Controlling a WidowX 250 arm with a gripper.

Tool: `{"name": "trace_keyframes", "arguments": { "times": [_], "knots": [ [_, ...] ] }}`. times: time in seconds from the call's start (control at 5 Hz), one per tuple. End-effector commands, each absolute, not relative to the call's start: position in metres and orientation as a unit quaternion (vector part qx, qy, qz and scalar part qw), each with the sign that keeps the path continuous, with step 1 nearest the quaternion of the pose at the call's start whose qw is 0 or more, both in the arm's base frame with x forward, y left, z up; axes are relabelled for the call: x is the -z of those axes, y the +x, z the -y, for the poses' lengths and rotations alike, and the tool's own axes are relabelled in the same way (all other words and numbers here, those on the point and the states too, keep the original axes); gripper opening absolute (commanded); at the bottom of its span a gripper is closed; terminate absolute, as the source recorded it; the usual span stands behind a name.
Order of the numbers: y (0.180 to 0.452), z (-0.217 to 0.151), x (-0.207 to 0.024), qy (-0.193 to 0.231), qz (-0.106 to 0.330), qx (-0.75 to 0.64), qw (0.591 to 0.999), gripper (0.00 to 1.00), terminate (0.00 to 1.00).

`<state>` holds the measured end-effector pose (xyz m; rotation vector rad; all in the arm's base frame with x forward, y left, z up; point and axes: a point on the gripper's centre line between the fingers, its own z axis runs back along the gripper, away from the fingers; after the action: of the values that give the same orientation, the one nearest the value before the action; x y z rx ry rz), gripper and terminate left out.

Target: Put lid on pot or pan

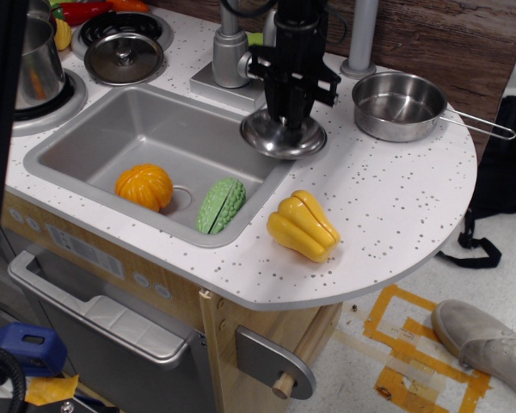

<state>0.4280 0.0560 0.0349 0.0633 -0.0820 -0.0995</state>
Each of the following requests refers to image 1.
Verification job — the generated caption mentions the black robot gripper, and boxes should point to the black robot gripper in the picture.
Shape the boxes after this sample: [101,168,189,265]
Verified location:
[249,1,341,129]

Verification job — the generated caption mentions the steel pan lid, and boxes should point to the steel pan lid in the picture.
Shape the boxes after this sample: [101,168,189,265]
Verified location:
[240,109,327,160]

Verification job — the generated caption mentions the steel lid on stove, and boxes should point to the steel lid on stove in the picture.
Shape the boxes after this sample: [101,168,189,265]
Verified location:
[84,33,163,86]

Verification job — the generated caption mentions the large steel stock pot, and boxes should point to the large steel stock pot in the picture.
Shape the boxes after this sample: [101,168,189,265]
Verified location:
[15,1,66,110]

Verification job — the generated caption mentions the green toy plate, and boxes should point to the green toy plate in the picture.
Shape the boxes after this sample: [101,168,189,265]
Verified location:
[247,32,264,46]

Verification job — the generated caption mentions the silver toy faucet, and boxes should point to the silver toy faucet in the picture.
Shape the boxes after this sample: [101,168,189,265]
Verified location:
[190,1,266,112]

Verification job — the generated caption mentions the grey vertical pole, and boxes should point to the grey vertical pole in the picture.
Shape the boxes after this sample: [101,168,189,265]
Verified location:
[341,0,378,79]

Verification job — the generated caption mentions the green toy bitter gourd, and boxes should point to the green toy bitter gourd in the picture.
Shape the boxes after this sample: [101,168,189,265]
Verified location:
[196,178,246,235]

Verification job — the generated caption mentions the yellow toy bell pepper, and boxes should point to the yellow toy bell pepper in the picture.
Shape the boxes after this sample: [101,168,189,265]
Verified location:
[267,190,341,262]

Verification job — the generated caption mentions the orange toy pumpkin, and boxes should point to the orange toy pumpkin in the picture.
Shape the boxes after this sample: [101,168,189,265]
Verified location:
[114,163,174,212]

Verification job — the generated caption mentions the orange toy carrot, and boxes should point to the orange toy carrot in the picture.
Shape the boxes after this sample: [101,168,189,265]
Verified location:
[107,0,149,13]

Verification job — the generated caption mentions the grey toy sink basin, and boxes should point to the grey toy sink basin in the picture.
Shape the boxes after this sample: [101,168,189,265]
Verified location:
[24,84,292,248]

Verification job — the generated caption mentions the black rear stove burner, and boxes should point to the black rear stove burner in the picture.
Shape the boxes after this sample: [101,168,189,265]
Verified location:
[71,11,174,59]

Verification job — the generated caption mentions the red toy chili pepper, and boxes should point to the red toy chili pepper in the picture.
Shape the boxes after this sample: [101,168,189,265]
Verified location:
[52,2,113,26]

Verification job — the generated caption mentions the black backpack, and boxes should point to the black backpack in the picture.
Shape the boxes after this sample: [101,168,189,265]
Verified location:
[437,96,516,269]

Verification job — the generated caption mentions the small yellow toy vegetable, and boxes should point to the small yellow toy vegetable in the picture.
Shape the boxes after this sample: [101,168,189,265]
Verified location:
[54,19,72,52]

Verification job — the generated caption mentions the grey toy dishwasher door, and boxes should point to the grey toy dishwasher door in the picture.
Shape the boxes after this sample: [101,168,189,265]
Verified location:
[8,251,216,412]

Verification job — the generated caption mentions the grey suede shoe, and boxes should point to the grey suede shoe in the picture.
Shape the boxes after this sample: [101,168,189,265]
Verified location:
[431,300,516,392]

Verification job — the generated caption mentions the blue tool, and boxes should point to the blue tool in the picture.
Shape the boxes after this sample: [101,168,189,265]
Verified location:
[0,322,68,377]

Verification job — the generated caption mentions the yellow tape piece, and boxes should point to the yellow tape piece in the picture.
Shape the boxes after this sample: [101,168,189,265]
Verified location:
[24,375,79,406]

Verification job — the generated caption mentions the steel saucepan with wire handle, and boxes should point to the steel saucepan with wire handle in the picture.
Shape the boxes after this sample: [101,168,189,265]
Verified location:
[352,71,516,143]

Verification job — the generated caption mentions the front stove burner ring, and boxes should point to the front stove burner ring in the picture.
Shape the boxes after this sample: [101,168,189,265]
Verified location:
[10,67,89,139]

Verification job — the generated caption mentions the grey side bracket with peg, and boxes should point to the grey side bracket with peg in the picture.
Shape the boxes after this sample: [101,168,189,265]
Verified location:
[236,326,316,400]

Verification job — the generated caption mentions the black corrugated cable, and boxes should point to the black corrugated cable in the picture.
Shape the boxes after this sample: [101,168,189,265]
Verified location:
[0,344,29,413]

